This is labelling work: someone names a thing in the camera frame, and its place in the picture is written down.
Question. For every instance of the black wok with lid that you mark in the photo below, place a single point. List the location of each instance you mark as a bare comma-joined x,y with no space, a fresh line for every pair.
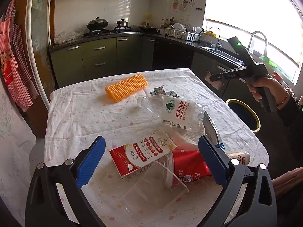
97,23

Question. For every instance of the person's pink jacket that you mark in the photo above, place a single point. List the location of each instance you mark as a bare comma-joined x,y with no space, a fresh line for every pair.
288,177

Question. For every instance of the red checkered apron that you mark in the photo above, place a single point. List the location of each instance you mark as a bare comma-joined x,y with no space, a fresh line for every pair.
11,71

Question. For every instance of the orange spiky roll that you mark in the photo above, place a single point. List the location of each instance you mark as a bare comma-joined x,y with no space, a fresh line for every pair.
126,87

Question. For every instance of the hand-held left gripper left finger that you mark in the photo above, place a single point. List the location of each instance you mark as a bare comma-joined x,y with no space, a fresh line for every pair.
91,163

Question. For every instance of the clear plastic cup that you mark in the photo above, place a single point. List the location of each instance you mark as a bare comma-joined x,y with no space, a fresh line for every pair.
151,189

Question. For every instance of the small thin faucet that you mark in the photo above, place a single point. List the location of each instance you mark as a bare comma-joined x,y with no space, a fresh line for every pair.
219,35

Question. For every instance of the tall curved faucet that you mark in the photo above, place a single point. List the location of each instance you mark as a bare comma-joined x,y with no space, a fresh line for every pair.
264,40

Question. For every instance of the clear plastic water bottle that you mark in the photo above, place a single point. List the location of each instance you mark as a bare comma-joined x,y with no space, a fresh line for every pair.
180,112

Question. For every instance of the white paper towel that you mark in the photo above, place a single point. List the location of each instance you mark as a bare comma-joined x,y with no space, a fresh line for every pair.
189,137

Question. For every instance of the clear zip bag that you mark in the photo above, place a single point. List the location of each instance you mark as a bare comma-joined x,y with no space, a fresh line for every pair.
211,127

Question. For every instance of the red and white milk carton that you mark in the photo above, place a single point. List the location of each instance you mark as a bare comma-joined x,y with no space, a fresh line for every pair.
139,153

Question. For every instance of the crumpled silver wrapper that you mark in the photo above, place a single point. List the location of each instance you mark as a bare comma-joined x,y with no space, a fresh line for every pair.
157,91

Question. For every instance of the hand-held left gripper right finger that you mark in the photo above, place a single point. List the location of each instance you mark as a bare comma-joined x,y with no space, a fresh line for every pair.
213,160

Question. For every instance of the white dish rack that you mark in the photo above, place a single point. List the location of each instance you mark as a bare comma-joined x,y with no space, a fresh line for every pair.
182,33

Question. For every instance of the black frying pan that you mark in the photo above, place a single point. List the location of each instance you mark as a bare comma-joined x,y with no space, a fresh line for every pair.
148,28

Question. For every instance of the black bin with yellow rim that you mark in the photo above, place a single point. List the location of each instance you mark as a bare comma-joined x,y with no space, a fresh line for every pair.
246,115

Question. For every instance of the red snack packet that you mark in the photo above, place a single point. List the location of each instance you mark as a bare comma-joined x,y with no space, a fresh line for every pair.
189,165

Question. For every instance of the person's right hand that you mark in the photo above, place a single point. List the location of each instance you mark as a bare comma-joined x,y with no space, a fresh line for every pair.
278,92

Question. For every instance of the gas stove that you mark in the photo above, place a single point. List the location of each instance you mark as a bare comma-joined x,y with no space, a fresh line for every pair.
106,32

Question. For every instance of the person's right forearm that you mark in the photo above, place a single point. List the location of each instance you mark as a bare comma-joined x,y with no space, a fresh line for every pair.
292,111

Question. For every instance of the plastic bag on counter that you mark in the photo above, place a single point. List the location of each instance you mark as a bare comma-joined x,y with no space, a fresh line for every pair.
68,36

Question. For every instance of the white floral tablecloth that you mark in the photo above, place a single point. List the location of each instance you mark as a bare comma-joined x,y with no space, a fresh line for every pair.
94,120

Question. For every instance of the glass sliding door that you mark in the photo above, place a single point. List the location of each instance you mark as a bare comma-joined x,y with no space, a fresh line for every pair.
39,52

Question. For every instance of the small metal kettle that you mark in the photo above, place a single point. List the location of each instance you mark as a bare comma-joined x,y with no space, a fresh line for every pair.
122,23

